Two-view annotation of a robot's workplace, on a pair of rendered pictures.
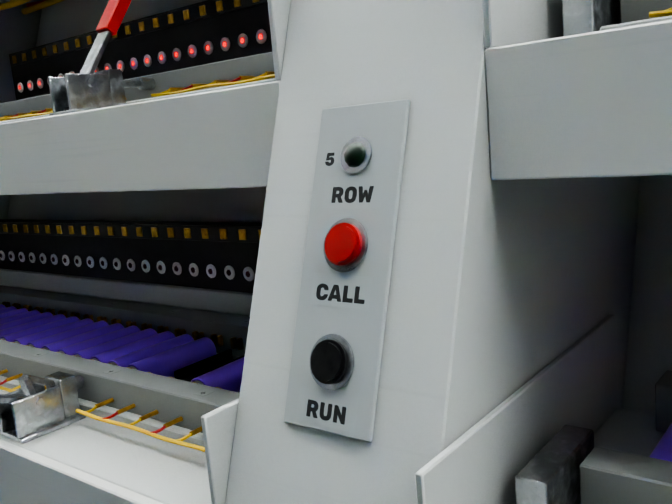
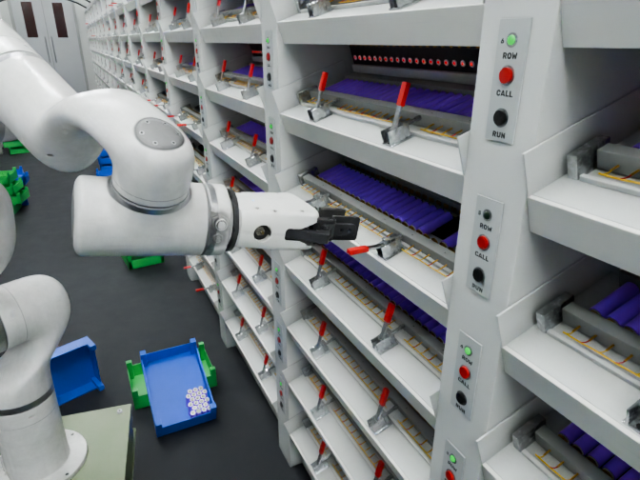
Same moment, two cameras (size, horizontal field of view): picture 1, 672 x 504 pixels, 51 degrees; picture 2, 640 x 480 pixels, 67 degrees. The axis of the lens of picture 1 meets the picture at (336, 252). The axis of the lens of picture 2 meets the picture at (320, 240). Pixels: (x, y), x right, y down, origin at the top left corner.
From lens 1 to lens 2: 39 cm
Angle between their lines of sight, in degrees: 38
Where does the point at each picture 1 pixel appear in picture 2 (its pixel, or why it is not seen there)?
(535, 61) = (540, 206)
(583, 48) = (553, 209)
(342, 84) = (484, 187)
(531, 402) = (550, 286)
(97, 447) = (410, 266)
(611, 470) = (570, 312)
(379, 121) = (494, 207)
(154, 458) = (429, 273)
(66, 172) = (390, 169)
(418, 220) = (504, 242)
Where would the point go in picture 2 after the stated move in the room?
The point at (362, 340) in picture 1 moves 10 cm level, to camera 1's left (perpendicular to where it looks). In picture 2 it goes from (487, 271) to (406, 256)
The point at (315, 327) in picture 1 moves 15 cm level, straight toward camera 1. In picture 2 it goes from (474, 263) to (450, 323)
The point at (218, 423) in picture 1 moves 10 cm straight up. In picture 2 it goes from (447, 282) to (454, 210)
